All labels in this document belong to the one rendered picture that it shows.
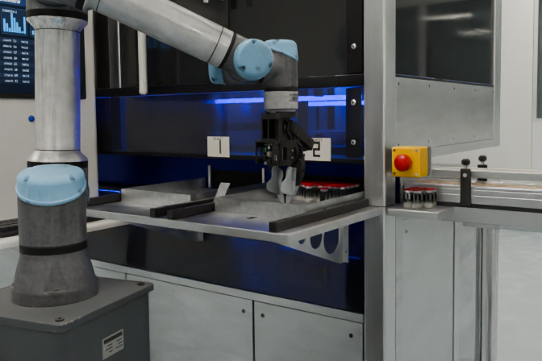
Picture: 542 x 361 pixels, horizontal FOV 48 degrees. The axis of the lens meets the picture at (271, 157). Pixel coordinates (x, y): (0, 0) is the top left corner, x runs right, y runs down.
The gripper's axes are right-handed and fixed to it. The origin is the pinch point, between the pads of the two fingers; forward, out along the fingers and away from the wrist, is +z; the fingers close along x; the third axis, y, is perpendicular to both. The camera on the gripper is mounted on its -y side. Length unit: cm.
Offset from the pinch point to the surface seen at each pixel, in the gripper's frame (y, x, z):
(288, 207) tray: 1.9, 1.5, 1.2
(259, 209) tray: 1.9, -6.6, 2.2
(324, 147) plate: -24.0, -4.5, -10.8
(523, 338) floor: -196, 6, 92
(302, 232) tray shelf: 11.0, 10.9, 4.3
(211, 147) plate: -24, -44, -10
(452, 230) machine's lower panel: -74, 12, 17
